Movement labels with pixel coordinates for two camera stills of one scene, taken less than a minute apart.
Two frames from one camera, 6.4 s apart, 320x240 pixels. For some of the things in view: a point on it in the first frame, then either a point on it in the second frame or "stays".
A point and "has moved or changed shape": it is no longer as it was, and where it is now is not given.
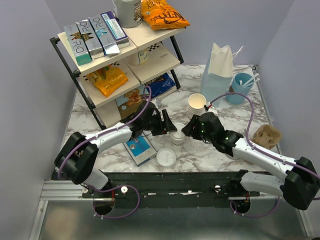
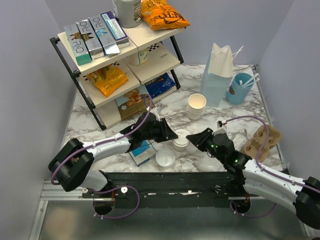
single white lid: [178, 134] has moved or changed shape
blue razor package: [140, 149] stays
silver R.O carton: [90, 39] stays
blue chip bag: [161, 84] stays
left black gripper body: [155, 125] to [156, 134]
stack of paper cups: [196, 104] stays
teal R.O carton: [78, 44] stays
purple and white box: [120, 37] stays
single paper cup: [178, 142] to [180, 149]
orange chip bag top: [160, 15] stays
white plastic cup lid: [166, 157] stays
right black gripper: [188, 129] to [200, 138]
